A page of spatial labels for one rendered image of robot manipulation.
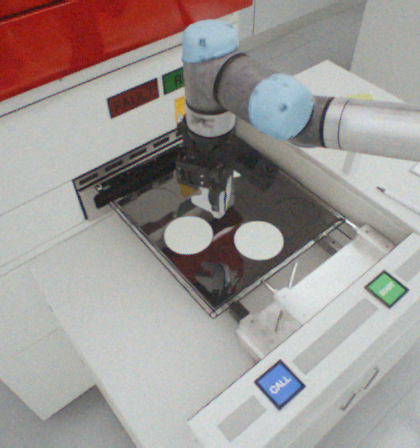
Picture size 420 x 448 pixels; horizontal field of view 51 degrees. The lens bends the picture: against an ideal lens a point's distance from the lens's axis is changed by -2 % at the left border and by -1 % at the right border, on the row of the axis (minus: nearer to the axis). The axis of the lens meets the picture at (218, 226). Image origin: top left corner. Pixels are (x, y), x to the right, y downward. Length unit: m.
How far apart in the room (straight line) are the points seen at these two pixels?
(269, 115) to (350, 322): 0.39
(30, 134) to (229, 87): 0.43
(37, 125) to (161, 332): 0.45
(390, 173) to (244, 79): 0.53
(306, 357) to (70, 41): 0.62
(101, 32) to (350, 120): 0.42
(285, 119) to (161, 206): 0.50
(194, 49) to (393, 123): 0.27
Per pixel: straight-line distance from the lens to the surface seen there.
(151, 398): 0.85
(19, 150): 0.88
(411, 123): 0.62
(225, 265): 0.87
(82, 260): 1.02
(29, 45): 0.75
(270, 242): 0.91
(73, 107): 0.88
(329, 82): 1.27
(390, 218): 0.95
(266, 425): 0.68
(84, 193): 0.99
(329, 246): 1.00
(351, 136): 0.64
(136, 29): 0.83
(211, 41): 0.59
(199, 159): 0.73
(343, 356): 0.74
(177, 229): 0.93
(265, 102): 0.55
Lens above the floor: 1.62
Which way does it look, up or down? 50 degrees down
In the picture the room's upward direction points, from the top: straight up
